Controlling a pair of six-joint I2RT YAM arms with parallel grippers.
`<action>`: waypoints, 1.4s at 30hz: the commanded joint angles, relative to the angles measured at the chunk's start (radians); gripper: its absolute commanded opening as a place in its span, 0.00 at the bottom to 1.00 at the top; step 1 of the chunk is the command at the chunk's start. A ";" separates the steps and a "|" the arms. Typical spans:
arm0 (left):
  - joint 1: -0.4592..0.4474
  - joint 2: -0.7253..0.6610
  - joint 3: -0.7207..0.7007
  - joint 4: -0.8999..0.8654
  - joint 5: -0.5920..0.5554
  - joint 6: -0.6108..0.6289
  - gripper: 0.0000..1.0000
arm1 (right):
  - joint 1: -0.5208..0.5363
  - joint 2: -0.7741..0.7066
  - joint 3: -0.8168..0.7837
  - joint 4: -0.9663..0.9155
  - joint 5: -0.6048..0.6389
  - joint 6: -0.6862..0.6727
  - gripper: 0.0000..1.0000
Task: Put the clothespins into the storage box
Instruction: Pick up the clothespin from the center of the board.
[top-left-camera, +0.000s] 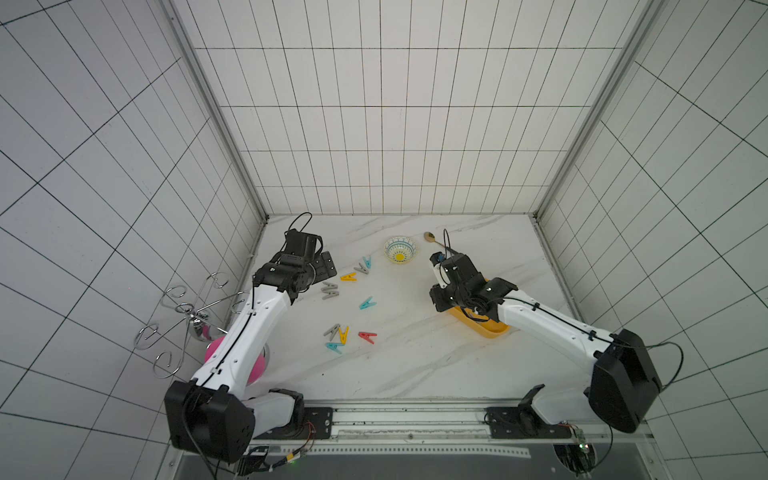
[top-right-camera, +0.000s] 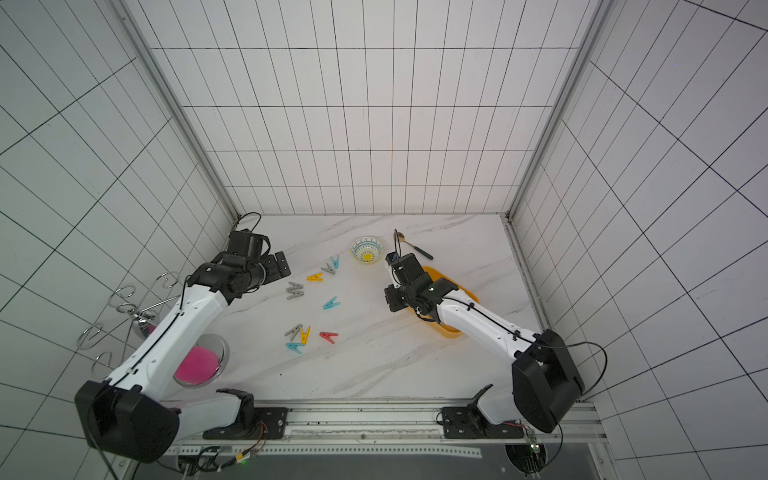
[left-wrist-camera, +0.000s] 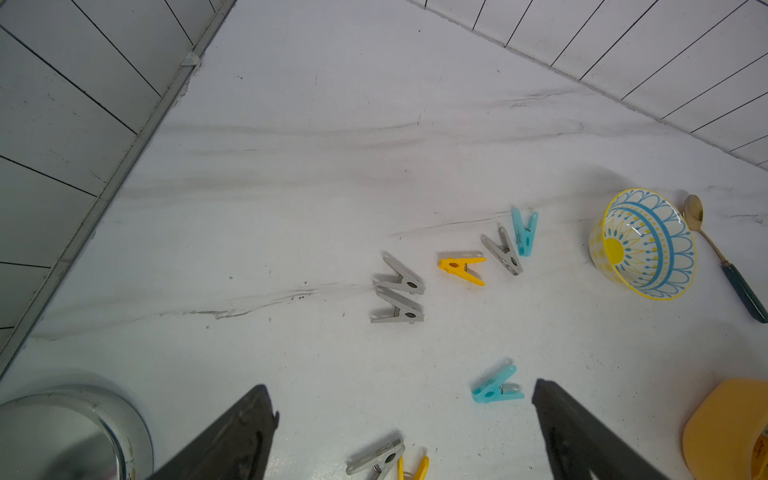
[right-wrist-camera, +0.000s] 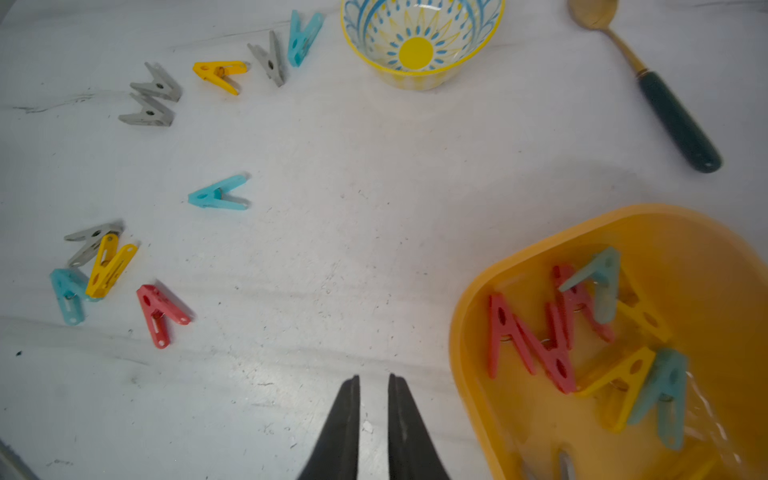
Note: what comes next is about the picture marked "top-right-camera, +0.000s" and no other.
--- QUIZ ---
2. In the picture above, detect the yellow storage box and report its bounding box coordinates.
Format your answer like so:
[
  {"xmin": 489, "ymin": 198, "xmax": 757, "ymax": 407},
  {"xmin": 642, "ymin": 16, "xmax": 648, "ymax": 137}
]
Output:
[{"xmin": 407, "ymin": 266, "xmax": 481, "ymax": 340}]

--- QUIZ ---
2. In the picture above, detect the grey clothespin pair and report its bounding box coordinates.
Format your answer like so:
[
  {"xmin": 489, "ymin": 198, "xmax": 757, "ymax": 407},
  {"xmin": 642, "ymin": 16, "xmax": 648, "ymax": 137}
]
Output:
[{"xmin": 286, "ymin": 281, "xmax": 304, "ymax": 300}]

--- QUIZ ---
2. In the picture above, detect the red clothespin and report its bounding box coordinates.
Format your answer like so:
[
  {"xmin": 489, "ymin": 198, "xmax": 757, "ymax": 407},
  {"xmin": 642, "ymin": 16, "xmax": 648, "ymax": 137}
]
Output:
[{"xmin": 319, "ymin": 332, "xmax": 338, "ymax": 344}]

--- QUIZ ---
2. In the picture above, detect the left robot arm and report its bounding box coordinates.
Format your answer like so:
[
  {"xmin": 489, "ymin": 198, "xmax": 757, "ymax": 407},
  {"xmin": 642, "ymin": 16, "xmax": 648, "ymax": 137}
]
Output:
[{"xmin": 75, "ymin": 252, "xmax": 291, "ymax": 463}]

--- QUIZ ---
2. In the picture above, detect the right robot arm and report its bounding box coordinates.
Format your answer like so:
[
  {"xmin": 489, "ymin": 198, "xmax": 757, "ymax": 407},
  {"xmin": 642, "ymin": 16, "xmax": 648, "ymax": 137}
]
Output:
[{"xmin": 385, "ymin": 277, "xmax": 585, "ymax": 433}]

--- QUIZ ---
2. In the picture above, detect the patterned small bowl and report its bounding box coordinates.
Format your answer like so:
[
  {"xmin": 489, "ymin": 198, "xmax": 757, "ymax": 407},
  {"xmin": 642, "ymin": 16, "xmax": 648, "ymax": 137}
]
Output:
[{"xmin": 350, "ymin": 236, "xmax": 384, "ymax": 265}]

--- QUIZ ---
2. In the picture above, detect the pink bowl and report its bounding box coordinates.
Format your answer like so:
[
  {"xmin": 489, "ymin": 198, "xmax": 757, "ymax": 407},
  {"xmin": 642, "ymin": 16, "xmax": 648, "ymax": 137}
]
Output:
[{"xmin": 173, "ymin": 334, "xmax": 230, "ymax": 389}]

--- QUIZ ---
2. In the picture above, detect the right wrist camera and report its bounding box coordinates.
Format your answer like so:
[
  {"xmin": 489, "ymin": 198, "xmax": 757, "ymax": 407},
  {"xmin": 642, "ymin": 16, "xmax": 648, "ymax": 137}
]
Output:
[{"xmin": 389, "ymin": 253, "xmax": 426, "ymax": 285}]

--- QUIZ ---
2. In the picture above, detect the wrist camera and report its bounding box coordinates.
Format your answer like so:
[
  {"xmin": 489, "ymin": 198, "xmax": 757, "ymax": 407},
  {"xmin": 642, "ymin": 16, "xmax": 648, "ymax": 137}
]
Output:
[
  {"xmin": 389, "ymin": 253, "xmax": 426, "ymax": 285},
  {"xmin": 226, "ymin": 229, "xmax": 271, "ymax": 260}
]

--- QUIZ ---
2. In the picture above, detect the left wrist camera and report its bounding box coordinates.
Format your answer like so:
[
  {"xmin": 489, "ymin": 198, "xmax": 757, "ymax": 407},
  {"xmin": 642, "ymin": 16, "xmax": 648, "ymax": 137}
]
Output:
[{"xmin": 226, "ymin": 229, "xmax": 271, "ymax": 260}]

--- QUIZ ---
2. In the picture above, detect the metal wire cup rack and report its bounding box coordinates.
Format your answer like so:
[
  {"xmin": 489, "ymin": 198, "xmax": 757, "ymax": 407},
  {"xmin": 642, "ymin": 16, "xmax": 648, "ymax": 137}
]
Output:
[{"xmin": 75, "ymin": 271, "xmax": 184, "ymax": 371}]

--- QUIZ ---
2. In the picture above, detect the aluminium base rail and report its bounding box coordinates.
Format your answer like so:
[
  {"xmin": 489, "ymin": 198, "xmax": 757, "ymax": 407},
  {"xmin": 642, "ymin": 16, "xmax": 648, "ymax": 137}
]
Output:
[{"xmin": 159, "ymin": 399, "xmax": 607, "ymax": 458}]

